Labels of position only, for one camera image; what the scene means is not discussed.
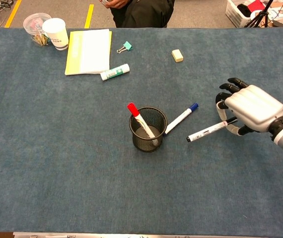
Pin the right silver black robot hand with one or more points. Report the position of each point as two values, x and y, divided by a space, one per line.
255 106

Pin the black cap whiteboard marker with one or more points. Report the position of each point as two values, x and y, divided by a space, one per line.
206 132

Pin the blue cap whiteboard marker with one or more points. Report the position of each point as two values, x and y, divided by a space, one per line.
181 117

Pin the red cap whiteboard marker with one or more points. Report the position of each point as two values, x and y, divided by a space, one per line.
141 122

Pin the black mesh pen holder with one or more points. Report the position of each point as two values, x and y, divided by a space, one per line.
145 146

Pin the black tripod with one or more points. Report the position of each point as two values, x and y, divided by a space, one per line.
260 15

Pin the pale yellow eraser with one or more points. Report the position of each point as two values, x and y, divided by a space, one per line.
177 55

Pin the white plastic basket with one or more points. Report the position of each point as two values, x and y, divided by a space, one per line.
235 13

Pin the teal binder clip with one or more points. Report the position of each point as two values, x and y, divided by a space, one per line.
127 45

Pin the white green glue stick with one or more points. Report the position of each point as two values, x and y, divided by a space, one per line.
114 72

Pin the yellow white notebook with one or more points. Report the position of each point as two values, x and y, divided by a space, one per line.
89 52

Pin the blue felt table mat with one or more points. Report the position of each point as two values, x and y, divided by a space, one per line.
82 173

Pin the white paper cup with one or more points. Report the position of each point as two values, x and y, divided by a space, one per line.
57 33

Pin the clear jar of clips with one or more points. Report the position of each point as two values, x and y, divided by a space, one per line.
33 27

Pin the aluminium table frame rail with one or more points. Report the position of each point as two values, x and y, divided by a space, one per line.
131 235

